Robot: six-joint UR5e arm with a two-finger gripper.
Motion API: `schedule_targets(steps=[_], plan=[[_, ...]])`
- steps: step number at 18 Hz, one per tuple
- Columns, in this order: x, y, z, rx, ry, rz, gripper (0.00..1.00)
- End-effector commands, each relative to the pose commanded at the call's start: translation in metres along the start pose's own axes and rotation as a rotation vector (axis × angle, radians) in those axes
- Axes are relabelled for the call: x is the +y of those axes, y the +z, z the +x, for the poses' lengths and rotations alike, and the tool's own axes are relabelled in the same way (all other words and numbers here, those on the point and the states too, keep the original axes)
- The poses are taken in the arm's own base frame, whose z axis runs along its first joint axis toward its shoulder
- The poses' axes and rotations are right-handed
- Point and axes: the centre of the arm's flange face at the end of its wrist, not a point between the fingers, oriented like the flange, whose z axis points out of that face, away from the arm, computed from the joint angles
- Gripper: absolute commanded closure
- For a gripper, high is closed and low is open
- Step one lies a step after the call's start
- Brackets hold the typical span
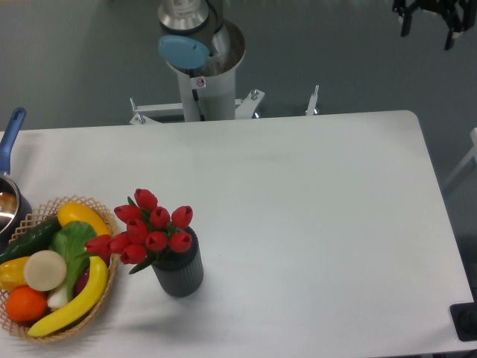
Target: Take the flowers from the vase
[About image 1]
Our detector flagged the yellow lemon squash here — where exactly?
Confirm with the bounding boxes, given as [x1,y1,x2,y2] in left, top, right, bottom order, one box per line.
[57,202,111,236]

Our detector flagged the orange fruit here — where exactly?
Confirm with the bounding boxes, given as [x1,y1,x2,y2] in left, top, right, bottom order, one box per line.
[5,286,47,322]

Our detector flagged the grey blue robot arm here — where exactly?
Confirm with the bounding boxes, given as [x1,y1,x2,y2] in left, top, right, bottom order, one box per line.
[157,1,476,77]

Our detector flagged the dark grey ribbed vase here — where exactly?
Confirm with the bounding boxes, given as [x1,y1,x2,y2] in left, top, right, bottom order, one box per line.
[151,227,203,298]

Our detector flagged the dark red fruit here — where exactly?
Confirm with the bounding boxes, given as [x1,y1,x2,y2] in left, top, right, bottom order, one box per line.
[74,268,89,296]

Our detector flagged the green bok choy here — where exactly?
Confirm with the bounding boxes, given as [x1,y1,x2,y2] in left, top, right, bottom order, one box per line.
[48,221,96,311]

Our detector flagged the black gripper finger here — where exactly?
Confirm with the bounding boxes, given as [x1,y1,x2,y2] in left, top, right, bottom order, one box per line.
[396,4,419,37]
[443,10,470,51]

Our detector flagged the green cucumber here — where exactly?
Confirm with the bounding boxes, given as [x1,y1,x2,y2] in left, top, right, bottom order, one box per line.
[1,217,61,264]

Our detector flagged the round beige disc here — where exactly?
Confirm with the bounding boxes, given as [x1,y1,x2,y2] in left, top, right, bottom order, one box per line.
[23,250,67,292]

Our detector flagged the yellow banana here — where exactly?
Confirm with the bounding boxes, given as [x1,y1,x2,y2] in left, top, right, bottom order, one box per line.
[28,256,108,338]

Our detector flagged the blue handled saucepan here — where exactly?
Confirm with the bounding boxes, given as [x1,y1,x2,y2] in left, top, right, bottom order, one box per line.
[1,107,32,251]

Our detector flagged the woven wicker basket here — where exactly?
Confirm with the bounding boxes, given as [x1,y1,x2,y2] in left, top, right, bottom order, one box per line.
[1,195,119,344]

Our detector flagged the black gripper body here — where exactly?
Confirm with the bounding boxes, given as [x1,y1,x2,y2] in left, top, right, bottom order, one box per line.
[391,0,476,15]

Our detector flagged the black device at table edge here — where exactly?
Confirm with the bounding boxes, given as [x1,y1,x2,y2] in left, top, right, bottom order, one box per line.
[449,302,476,342]

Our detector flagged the red tulip bouquet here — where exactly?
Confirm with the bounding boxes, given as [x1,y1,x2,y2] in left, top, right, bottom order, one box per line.
[86,189,197,274]

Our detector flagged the white frame at right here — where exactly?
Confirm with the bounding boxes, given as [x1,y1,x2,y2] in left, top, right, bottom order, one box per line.
[442,128,476,194]

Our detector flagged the yellow bell pepper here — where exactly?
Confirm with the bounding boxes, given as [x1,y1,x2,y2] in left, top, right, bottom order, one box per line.
[1,257,29,292]

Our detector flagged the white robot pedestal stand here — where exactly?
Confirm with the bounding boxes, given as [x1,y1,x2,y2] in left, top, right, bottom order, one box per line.
[128,55,320,125]

